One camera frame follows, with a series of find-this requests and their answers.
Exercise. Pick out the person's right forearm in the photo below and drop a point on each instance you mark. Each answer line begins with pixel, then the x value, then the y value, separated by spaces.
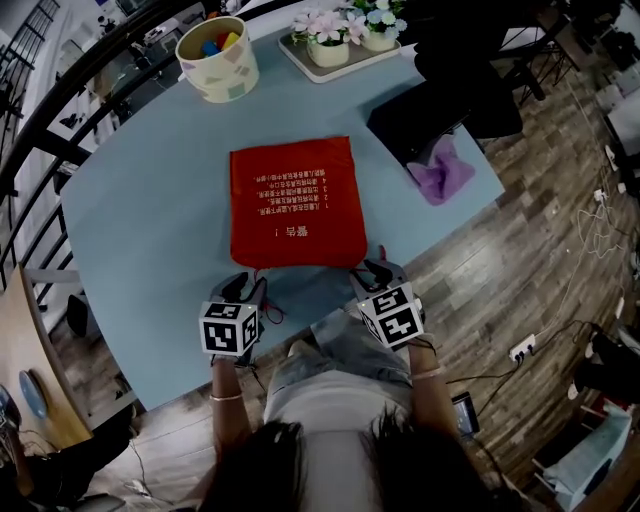
pixel 432 400

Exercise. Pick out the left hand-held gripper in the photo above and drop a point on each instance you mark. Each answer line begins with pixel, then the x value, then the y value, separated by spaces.
pixel 225 330

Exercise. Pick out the red toy block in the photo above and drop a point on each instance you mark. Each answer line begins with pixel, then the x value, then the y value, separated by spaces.
pixel 221 36

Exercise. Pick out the blue round plate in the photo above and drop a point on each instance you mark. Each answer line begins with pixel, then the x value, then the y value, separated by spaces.
pixel 34 395

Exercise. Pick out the black waste bin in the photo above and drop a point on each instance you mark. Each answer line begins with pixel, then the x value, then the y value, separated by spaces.
pixel 82 315

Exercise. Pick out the cream patterned round bucket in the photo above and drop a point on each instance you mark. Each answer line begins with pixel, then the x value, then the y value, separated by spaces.
pixel 225 75

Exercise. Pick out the light wooden table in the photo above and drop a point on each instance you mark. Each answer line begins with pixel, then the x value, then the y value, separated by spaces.
pixel 30 360

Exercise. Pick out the red drawstring bag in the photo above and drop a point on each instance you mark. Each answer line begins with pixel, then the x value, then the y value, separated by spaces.
pixel 295 200

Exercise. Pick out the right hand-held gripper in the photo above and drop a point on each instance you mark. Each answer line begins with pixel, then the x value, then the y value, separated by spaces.
pixel 395 317

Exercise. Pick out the blue toy block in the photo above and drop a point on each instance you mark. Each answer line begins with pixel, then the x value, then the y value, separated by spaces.
pixel 210 48

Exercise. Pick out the white pot blue flowers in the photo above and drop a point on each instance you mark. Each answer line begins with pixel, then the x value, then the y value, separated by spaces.
pixel 377 41

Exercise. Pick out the person's grey denim jeans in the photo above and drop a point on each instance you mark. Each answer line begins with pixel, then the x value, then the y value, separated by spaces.
pixel 345 345

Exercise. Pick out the person's left forearm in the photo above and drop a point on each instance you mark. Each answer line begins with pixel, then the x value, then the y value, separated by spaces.
pixel 229 420

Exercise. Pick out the person's light grey shirt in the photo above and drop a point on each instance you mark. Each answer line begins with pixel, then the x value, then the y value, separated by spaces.
pixel 330 410

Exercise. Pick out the black flat box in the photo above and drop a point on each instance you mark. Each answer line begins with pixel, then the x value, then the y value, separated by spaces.
pixel 405 120

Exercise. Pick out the black small screen device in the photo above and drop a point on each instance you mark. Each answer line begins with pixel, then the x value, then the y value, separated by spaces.
pixel 465 412

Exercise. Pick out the white pot pink flowers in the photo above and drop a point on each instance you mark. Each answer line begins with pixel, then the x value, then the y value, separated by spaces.
pixel 327 52

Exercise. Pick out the purple cloth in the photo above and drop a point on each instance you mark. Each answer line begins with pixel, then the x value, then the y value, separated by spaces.
pixel 442 175

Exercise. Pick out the white power strip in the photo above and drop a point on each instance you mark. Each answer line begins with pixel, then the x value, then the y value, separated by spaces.
pixel 522 347

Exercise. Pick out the yellow toy block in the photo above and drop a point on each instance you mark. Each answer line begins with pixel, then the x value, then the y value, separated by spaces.
pixel 230 41

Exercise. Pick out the white rectangular tray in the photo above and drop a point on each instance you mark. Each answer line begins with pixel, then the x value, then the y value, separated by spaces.
pixel 345 67

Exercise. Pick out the black metal railing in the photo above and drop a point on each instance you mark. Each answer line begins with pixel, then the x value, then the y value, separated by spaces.
pixel 70 70

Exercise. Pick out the black office chair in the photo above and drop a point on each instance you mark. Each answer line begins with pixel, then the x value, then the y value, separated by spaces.
pixel 460 75

